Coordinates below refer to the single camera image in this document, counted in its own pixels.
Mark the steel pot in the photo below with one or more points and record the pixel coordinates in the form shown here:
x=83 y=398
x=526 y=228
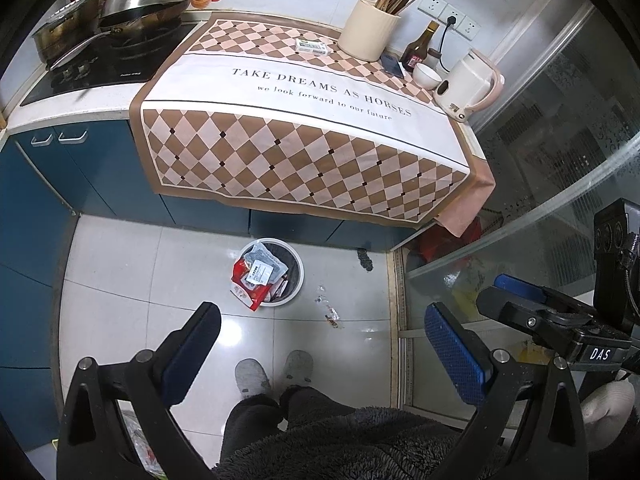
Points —
x=65 y=35

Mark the checkered tablecloth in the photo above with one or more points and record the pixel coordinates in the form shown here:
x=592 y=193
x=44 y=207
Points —
x=300 y=160

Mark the black wok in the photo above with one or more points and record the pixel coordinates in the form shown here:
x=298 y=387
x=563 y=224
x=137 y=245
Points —
x=150 y=12

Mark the clear plastic bag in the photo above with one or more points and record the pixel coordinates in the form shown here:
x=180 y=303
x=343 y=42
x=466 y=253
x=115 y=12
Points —
x=262 y=270

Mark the white trash bin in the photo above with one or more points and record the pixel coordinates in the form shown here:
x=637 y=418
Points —
x=295 y=280

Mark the red snack bag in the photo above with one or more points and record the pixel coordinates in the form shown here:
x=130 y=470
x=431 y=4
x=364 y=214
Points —
x=255 y=300

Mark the small white packet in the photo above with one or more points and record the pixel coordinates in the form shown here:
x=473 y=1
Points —
x=311 y=47

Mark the person's grey slipper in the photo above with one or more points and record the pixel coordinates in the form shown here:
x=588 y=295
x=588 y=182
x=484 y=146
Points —
x=252 y=377
x=298 y=367

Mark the red plastic bag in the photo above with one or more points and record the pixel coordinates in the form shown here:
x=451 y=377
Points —
x=440 y=242

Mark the person's right grey slipper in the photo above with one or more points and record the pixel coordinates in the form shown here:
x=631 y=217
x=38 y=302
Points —
x=298 y=367

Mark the cream ribbed utensil holder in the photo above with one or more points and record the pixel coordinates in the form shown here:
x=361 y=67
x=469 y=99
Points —
x=367 y=32

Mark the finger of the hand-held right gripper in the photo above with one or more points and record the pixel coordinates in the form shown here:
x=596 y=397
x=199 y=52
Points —
x=505 y=307
x=520 y=287

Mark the small glass jar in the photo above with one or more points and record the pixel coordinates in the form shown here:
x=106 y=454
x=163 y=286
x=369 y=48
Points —
x=434 y=55

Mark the glass sliding door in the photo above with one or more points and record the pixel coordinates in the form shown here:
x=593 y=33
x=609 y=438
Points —
x=550 y=160

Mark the person in grey slippers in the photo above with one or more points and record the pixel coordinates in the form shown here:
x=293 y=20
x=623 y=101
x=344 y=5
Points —
x=350 y=440

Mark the pink and white toothpaste box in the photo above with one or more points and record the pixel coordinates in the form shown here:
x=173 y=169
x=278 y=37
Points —
x=278 y=291

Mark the white and pink kettle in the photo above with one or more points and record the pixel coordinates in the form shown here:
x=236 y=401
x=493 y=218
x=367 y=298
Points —
x=465 y=85

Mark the person's left grey slipper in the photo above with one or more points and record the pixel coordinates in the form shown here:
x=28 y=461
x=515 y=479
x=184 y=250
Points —
x=252 y=377

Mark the dark sauce bottle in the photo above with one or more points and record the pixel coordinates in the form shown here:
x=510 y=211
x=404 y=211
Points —
x=415 y=50

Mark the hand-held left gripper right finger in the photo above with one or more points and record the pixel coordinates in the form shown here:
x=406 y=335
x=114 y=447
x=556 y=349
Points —
x=455 y=355

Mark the dark blue small card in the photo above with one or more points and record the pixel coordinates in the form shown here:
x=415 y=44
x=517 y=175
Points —
x=391 y=66

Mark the person's right hand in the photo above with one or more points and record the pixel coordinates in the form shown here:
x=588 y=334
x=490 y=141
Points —
x=607 y=407

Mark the white ceramic bowl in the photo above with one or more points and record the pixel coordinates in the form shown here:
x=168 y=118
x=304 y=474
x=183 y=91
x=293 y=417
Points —
x=426 y=77

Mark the blue base cabinet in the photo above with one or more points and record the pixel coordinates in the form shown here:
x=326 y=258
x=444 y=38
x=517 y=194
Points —
x=40 y=210

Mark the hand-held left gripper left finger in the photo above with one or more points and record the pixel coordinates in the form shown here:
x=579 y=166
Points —
x=192 y=355

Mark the black gas stove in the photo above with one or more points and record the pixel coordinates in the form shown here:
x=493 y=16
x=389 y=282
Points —
x=110 y=70

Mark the white wall socket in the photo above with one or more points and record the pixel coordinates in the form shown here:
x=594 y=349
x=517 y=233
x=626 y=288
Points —
x=472 y=27
x=431 y=5
x=459 y=12

